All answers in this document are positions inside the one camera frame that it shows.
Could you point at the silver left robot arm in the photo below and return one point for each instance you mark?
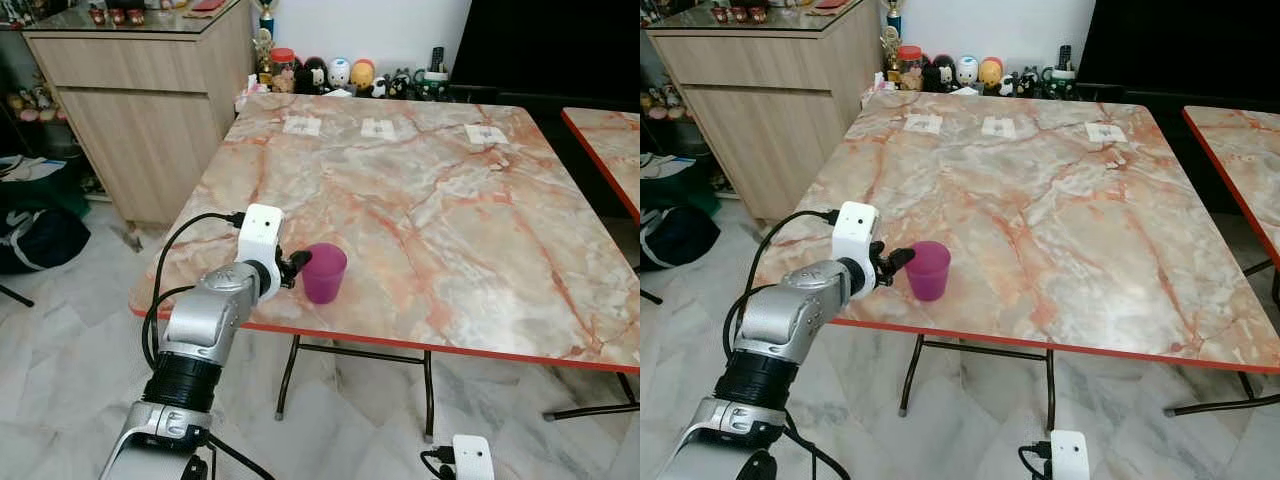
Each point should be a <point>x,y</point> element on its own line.
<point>782,320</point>
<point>205,322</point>

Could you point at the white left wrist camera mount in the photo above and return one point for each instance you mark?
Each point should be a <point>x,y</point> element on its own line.
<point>263,230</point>
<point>856,228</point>

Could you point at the yellow toy figure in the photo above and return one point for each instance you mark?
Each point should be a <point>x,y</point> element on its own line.
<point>362,76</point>
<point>990,74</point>

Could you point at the white blue toy figure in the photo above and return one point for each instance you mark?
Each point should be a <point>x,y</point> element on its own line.
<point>967,71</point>
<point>340,73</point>

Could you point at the white papers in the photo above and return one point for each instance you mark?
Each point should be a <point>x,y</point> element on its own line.
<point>28,168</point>
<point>662,166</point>

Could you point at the red ornaments row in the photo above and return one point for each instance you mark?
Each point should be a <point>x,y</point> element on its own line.
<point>738,13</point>
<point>116,15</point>

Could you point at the black stand leg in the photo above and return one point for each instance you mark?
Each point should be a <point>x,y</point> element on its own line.
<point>15,295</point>
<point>650,296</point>

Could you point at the pink figurines row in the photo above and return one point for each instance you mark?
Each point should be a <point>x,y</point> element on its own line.
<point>662,100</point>
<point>30,105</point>

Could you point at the red lid jar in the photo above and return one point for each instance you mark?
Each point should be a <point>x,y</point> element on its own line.
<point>910,68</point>
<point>284,70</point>

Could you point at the black white cow figure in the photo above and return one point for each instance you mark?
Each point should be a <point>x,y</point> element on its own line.
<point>1028,83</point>
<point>402,85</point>

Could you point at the black bag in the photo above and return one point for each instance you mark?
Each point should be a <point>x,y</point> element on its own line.
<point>45,240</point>
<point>680,238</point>

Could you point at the light wooden cabinet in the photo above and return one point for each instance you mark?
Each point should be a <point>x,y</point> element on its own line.
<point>140,110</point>
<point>770,110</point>

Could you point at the purple plastic cup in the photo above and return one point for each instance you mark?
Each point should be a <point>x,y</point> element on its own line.
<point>325,280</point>
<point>930,276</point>

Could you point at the marble folding table red edge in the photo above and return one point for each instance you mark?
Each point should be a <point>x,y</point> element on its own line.
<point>430,220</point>
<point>612,140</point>
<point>1242,150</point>
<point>1050,220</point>

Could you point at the flat red packet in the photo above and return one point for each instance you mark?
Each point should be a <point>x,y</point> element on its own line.
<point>834,6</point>
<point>208,5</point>

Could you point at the dark green mug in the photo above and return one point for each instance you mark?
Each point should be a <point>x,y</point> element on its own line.
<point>433,86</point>
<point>1060,84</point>

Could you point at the black remote control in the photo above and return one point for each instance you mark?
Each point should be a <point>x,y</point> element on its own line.
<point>1065,56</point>
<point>437,58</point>

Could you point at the small panda figure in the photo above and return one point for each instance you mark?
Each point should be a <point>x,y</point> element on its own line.
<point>381,88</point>
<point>1008,86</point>

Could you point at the white paper marker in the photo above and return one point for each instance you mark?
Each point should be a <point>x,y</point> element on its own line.
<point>303,126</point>
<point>1106,132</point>
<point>999,127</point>
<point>486,135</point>
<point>379,129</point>
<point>923,124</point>

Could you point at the black television screen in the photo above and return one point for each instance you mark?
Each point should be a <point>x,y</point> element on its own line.
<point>1180,42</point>
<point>550,45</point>

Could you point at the dark green bag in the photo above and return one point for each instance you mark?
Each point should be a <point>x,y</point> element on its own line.
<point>50,198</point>
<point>690,195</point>

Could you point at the gold trophy blue stem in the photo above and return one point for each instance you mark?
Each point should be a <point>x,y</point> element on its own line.
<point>265,20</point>
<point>893,18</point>

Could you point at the white pink tissue pack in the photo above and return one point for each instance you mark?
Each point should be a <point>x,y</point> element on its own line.
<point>248,97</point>
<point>875,94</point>

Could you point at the black white plush figure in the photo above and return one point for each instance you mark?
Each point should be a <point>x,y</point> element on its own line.
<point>314,78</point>
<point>939,76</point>

